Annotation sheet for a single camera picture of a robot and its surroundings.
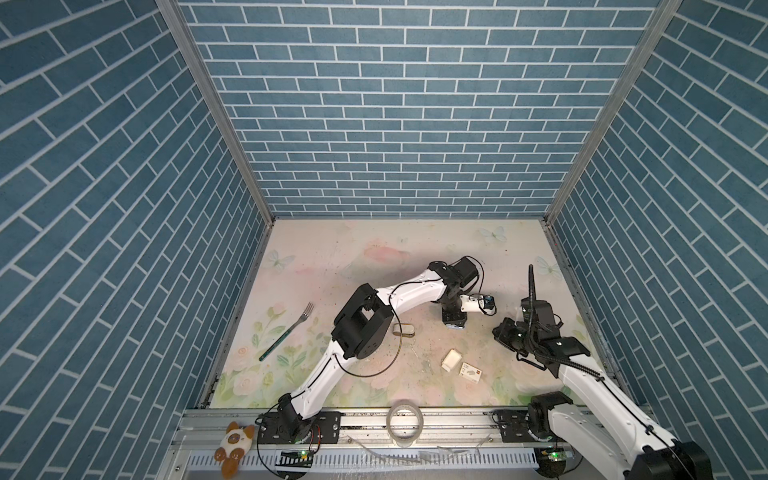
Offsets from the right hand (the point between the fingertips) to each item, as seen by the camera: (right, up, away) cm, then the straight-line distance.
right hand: (490, 326), depth 85 cm
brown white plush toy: (-65, -23, -16) cm, 71 cm away
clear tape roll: (-25, -23, -8) cm, 35 cm away
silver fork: (-56, +1, +9) cm, 57 cm away
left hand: (-7, +1, +7) cm, 10 cm away
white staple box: (-6, -12, -2) cm, 14 cm away
